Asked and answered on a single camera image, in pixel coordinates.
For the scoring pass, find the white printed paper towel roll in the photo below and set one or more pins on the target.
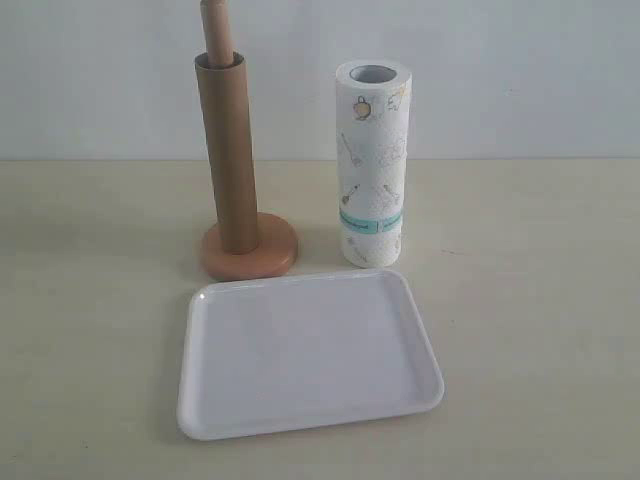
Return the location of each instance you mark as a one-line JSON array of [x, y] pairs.
[[373, 102]]

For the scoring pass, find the wooden paper towel holder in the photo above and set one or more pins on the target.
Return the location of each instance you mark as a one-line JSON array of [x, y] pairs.
[[277, 246]]

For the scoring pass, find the white plastic tray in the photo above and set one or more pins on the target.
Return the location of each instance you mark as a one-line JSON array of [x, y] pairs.
[[307, 351]]

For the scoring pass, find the brown cardboard tube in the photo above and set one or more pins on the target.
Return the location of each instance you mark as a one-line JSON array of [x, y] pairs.
[[225, 110]]

